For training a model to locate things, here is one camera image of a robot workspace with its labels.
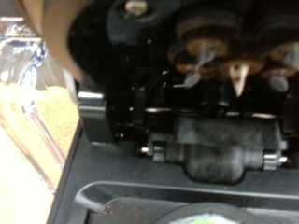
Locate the black Keurig coffee machine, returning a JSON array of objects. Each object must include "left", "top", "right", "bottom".
[{"left": 0, "top": 0, "right": 299, "bottom": 224}]

